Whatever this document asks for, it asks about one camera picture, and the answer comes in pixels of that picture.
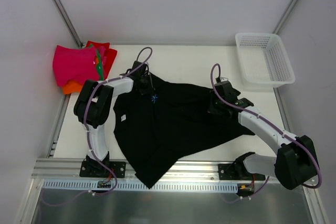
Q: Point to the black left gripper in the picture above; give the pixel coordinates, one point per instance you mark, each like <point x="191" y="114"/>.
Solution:
<point x="143" y="83"/>

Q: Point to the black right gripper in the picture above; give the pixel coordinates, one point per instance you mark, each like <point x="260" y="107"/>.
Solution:
<point x="217" y="105"/>

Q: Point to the black t shirt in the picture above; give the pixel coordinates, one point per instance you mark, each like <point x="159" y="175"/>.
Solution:
<point x="154" y="130"/>

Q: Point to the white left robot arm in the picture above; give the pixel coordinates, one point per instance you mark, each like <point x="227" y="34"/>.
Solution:
<point x="92" y="107"/>

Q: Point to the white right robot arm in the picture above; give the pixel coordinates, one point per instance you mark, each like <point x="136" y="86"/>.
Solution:
<point x="294" y="161"/>

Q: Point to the red folded t shirt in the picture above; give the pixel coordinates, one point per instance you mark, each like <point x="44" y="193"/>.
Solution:
<point x="107" y="55"/>

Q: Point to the white plastic basket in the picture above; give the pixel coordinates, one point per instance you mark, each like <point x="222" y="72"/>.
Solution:
<point x="263" y="61"/>

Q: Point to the magenta folded t shirt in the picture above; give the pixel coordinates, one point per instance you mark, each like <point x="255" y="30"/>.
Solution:
<point x="63" y="54"/>

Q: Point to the orange folded t shirt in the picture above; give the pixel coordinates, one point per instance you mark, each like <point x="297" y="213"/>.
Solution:
<point x="71" y="87"/>

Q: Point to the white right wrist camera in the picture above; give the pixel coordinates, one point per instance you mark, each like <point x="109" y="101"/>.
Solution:
<point x="221" y="79"/>

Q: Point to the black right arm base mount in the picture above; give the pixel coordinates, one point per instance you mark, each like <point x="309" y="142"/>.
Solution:
<point x="237" y="171"/>

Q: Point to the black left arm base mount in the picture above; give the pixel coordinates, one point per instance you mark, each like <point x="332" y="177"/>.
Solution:
<point x="92" y="169"/>

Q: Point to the white slotted cable duct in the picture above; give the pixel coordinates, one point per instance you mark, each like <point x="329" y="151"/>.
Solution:
<point x="138" y="186"/>

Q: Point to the aluminium front rail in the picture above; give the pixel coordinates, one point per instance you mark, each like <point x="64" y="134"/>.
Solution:
<point x="181" y="171"/>

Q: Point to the left aluminium corner post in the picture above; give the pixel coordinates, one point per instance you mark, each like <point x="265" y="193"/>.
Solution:
<point x="68" y="23"/>

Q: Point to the aluminium corner post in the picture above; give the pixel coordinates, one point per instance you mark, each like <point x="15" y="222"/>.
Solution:
<point x="285" y="16"/>
<point x="68" y="23"/>

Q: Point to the right aluminium corner post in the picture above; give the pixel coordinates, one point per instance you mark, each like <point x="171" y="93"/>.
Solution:
<point x="285" y="16"/>

